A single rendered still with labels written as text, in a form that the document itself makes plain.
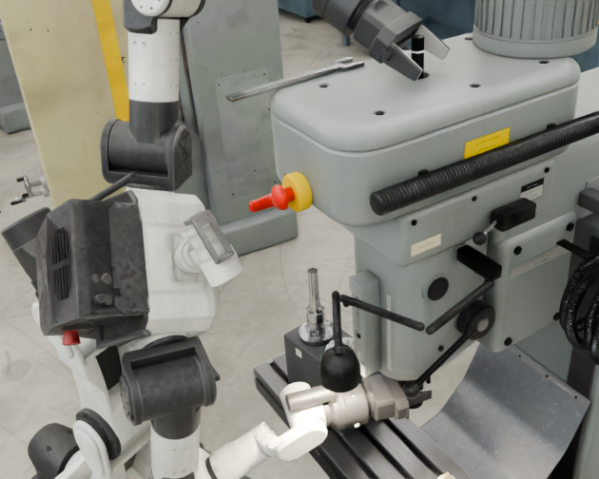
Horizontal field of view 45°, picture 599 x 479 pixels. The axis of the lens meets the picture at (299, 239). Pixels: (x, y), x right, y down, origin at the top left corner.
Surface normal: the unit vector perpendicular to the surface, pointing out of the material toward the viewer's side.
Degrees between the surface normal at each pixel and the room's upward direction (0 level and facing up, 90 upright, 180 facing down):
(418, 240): 90
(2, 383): 0
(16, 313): 0
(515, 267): 90
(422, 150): 90
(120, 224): 58
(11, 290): 0
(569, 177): 90
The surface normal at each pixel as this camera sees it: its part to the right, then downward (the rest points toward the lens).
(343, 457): -0.07, -0.85
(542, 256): 0.51, 0.42
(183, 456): 0.29, 0.60
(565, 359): -0.85, 0.33
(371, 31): -0.53, 0.47
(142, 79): -0.41, 0.25
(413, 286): -0.15, 0.53
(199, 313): 0.64, -0.23
